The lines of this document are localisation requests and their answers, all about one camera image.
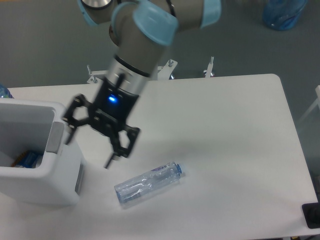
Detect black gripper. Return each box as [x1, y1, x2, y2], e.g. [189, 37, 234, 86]
[62, 76, 141, 169]

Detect clear plastic water bottle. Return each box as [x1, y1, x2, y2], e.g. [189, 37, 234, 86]
[114, 162, 186, 208]

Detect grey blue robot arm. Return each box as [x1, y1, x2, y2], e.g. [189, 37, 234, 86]
[62, 0, 222, 160]

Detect white trash can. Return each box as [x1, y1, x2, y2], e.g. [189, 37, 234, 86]
[0, 98, 85, 205]

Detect trash inside bin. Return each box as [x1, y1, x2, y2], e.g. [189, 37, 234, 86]
[11, 150, 43, 169]

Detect blue bottle at left edge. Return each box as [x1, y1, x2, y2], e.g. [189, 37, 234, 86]
[0, 84, 14, 99]

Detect blue water jug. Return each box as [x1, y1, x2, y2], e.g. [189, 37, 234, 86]
[262, 0, 308, 31]

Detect black clamp at table edge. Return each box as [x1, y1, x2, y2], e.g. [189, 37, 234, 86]
[302, 202, 320, 229]

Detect white frame at right edge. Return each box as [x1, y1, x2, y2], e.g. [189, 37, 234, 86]
[297, 85, 320, 125]

